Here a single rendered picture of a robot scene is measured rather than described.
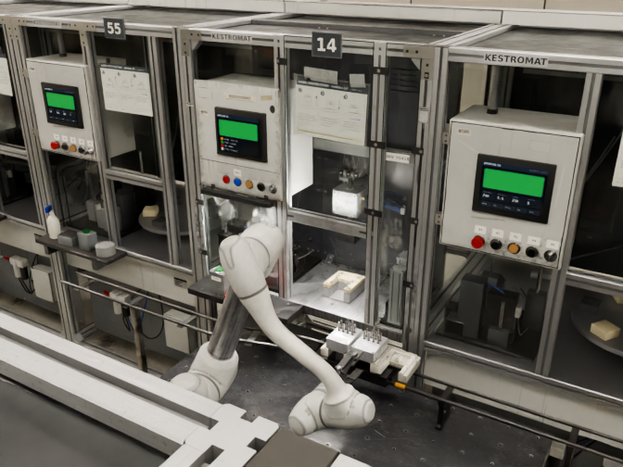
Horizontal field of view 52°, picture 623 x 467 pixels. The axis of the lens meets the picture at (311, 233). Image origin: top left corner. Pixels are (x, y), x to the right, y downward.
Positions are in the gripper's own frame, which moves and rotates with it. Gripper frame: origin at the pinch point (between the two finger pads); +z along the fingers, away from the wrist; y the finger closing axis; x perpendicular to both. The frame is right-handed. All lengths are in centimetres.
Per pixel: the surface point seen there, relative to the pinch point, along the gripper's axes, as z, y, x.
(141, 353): -1, -37, 117
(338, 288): 44, 2, 33
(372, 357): 5.6, 0.9, -3.5
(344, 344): 5.6, 2.5, 8.6
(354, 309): 33.4, 1.0, 19.2
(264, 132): 22, 76, 56
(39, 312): 49, -89, 276
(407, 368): 9.5, -1.7, -16.3
